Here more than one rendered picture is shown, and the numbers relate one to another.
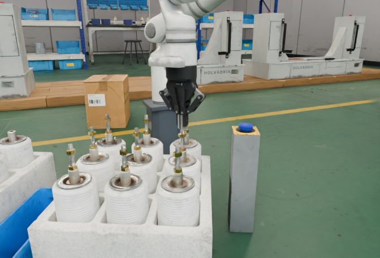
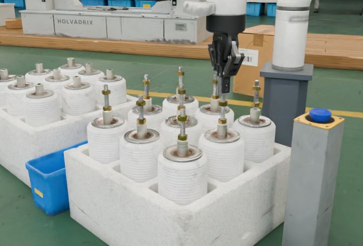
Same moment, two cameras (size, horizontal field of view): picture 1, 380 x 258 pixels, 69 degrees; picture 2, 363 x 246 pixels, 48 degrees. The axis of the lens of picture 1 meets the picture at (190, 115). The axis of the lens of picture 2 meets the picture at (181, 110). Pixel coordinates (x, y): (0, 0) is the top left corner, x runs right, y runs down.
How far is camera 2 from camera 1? 0.43 m
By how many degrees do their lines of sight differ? 39
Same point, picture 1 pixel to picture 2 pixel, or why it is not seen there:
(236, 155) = (295, 150)
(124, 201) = (127, 152)
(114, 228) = (114, 176)
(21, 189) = not seen: hidden behind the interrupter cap
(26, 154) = (115, 95)
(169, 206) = (160, 172)
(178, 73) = (211, 24)
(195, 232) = (172, 209)
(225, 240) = not seen: outside the picture
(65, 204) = (91, 140)
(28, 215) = not seen: hidden behind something
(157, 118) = (269, 88)
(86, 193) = (107, 135)
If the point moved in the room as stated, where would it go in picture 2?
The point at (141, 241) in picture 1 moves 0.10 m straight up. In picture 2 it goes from (129, 197) to (127, 150)
